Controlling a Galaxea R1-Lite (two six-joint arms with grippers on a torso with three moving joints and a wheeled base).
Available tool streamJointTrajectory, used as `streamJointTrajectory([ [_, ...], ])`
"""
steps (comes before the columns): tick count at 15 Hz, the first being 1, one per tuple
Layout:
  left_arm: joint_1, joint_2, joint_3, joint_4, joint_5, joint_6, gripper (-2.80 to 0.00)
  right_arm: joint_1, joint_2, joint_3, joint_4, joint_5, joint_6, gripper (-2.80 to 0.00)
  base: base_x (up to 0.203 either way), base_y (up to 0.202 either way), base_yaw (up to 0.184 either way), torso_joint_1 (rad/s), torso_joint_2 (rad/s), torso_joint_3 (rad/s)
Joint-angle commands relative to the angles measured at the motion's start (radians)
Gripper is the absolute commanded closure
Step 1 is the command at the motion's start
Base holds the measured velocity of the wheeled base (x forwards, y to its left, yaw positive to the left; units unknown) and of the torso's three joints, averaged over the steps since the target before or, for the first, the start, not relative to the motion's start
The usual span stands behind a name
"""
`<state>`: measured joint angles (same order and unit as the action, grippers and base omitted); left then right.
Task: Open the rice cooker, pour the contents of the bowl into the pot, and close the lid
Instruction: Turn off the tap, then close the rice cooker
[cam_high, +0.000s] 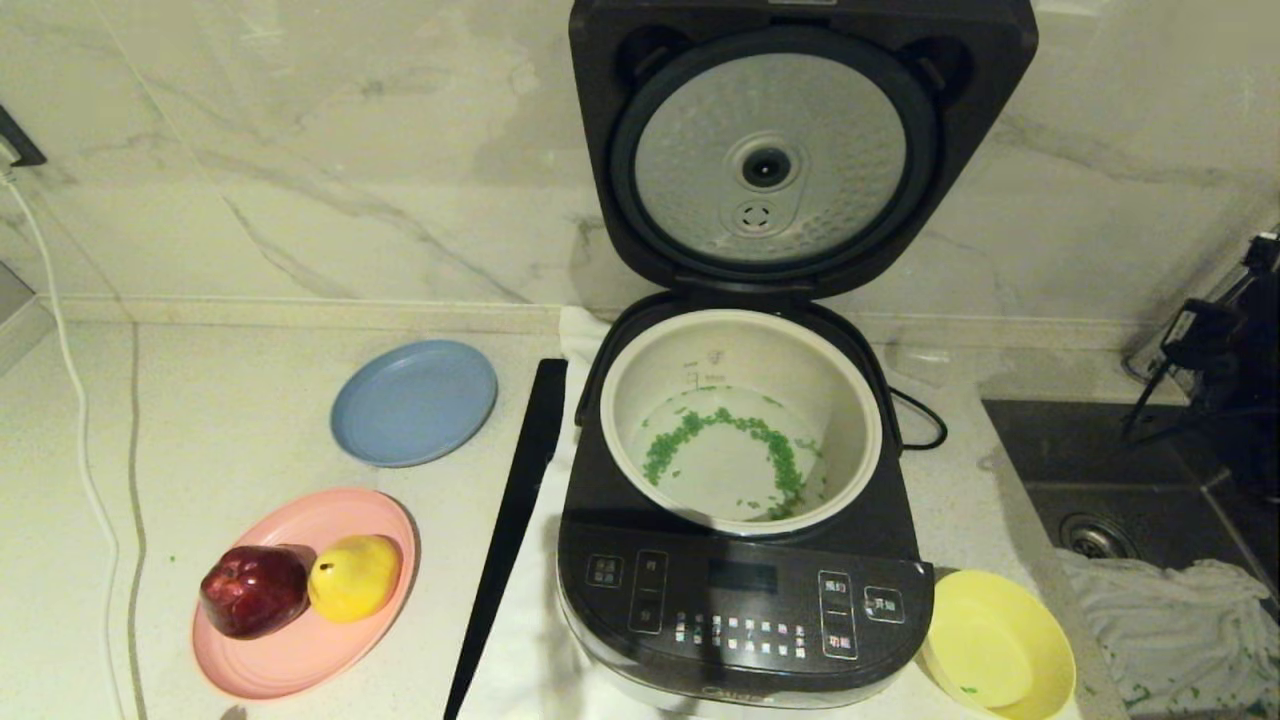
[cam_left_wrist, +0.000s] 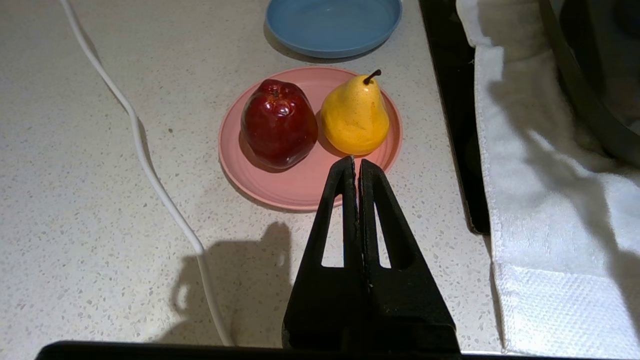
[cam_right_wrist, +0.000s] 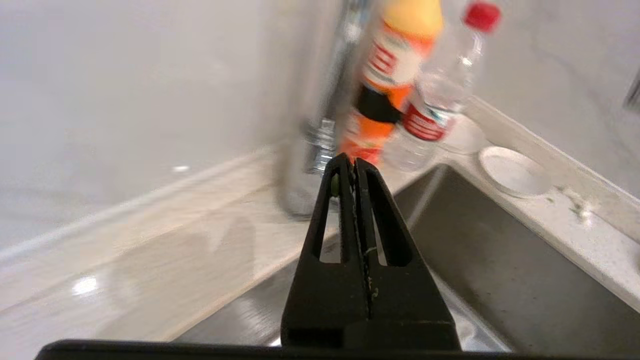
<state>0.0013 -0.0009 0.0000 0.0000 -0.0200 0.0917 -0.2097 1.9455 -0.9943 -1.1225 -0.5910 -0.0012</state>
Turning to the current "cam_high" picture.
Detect yellow pear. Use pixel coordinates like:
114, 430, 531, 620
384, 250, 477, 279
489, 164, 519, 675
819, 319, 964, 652
308, 535, 403, 624

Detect dark grey rice cooker base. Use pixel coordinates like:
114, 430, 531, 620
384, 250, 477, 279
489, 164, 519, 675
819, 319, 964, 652
557, 290, 937, 713

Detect black power cord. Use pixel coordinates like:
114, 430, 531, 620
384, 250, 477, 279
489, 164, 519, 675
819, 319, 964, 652
893, 388, 948, 451

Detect red apple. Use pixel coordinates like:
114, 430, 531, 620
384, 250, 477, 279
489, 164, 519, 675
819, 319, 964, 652
200, 546, 311, 641

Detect green grains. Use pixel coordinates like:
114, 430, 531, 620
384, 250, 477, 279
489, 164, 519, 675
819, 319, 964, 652
640, 385, 829, 521

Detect metal sink drain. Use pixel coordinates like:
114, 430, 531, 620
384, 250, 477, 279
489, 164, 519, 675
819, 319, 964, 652
1058, 515, 1133, 561

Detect white crumpled cloth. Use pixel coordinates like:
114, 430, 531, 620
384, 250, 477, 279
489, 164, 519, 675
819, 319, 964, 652
1058, 550, 1280, 716

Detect pink plate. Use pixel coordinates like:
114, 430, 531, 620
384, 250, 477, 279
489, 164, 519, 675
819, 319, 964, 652
192, 488, 419, 701

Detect dark grey rice cooker lid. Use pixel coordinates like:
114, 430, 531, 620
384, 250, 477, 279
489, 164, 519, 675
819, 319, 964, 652
568, 0, 1041, 301

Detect yellow bowl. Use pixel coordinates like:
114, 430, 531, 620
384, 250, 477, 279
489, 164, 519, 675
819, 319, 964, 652
918, 569, 1079, 720

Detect black flat strip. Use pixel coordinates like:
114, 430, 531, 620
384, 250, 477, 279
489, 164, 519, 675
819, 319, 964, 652
443, 360, 569, 720

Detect white cable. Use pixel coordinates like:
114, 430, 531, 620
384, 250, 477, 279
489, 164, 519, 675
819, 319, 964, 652
0, 165, 136, 720

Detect steel sink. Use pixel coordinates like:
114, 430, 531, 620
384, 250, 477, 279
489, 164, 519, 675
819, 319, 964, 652
980, 398, 1280, 720

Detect blue plate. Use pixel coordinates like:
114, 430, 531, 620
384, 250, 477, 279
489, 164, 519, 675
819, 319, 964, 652
331, 341, 499, 469

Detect white bowl with greens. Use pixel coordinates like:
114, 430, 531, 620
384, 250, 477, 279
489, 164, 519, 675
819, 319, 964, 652
598, 308, 885, 536

